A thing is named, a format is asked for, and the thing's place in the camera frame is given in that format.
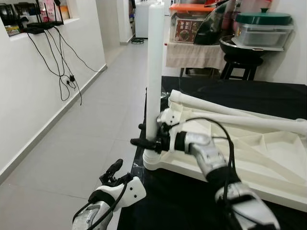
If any white plastic table leg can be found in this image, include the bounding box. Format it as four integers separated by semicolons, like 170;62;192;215
169;90;269;118
182;110;307;136
145;2;166;161

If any black stool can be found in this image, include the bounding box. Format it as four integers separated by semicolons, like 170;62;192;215
220;55;263;81

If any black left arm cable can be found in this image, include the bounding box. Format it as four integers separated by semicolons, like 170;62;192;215
72;180;130;230

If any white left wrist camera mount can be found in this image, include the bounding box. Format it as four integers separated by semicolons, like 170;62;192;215
113;176;147;211

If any orange lidded storage box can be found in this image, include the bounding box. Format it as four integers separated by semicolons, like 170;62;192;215
169;4;216;45

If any green pot lid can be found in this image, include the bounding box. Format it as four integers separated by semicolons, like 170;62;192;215
235;7;293;26

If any black floor cable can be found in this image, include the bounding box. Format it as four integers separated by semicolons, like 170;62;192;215
53;26;104;75
26;31;82;106

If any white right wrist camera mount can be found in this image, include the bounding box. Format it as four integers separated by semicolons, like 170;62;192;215
157;108;182;132

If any white cabinet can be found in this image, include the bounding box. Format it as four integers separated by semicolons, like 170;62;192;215
134;0;154;39

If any black tablecloth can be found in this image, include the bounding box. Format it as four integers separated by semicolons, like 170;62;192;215
118;76;307;230

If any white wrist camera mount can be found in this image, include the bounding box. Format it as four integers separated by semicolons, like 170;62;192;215
113;176;147;211
157;108;182;132

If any clear plastic container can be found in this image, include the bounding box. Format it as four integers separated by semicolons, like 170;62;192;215
235;23;294;48

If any beige table cover cloth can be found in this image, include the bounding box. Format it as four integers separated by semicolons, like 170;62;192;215
165;42;226;69

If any white plastic table top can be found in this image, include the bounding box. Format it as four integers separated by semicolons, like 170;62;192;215
143;91;307;212

